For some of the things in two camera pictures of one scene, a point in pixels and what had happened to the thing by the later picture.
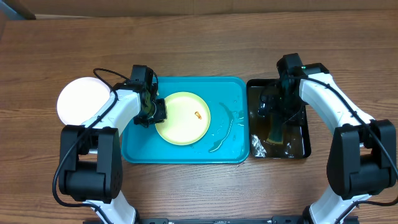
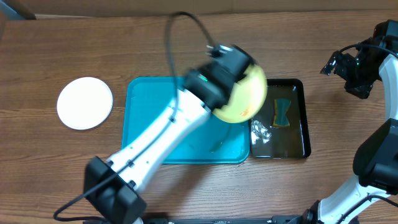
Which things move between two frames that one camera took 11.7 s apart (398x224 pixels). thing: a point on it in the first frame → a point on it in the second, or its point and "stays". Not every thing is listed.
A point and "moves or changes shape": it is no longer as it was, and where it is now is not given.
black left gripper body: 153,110 → 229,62
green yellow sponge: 276,129 moves or changes shape
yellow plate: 188,121 moves or changes shape
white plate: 79,98 stays
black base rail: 223,220 stays
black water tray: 295,140 stays
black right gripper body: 277,106 → 339,64
